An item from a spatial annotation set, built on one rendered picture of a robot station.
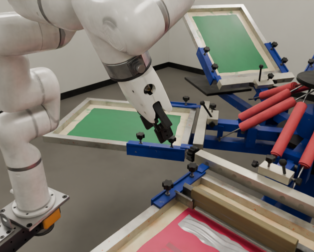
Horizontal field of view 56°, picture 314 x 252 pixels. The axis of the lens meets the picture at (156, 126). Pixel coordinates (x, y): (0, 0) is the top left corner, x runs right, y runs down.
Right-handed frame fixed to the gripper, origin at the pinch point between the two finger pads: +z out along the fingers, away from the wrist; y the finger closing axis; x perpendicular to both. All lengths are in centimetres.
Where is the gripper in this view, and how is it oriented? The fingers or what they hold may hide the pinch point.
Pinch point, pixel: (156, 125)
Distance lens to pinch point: 58.6
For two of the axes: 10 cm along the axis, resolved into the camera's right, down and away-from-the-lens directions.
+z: 2.9, 6.5, 7.0
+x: -7.9, 5.7, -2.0
